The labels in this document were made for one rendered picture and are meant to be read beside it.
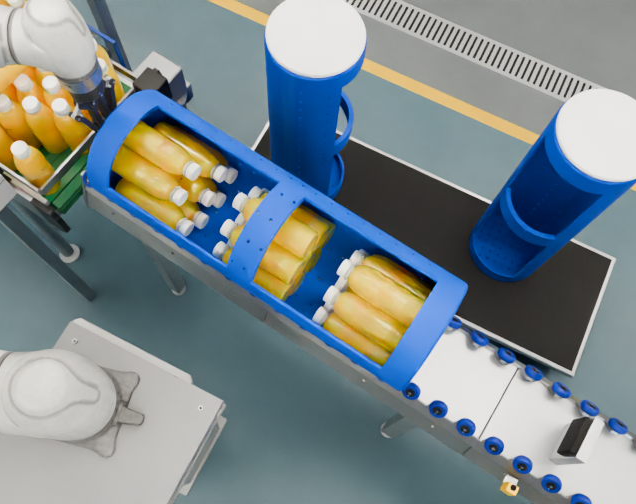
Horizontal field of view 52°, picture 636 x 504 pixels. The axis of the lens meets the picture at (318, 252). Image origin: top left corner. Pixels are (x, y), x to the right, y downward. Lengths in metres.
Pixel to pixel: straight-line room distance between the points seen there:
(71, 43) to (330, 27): 0.82
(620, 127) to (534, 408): 0.78
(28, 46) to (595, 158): 1.35
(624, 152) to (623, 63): 1.62
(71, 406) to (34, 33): 0.66
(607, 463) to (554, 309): 1.00
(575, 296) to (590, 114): 0.97
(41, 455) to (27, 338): 1.28
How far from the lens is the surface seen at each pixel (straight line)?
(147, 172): 1.56
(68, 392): 1.25
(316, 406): 2.53
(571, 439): 1.58
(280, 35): 1.87
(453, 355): 1.66
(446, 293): 1.38
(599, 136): 1.89
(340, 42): 1.87
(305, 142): 2.10
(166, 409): 1.47
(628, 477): 1.78
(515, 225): 2.19
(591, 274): 2.74
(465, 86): 3.14
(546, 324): 2.61
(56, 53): 1.31
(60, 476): 1.51
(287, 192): 1.42
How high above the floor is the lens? 2.51
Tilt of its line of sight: 70 degrees down
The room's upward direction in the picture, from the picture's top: 7 degrees clockwise
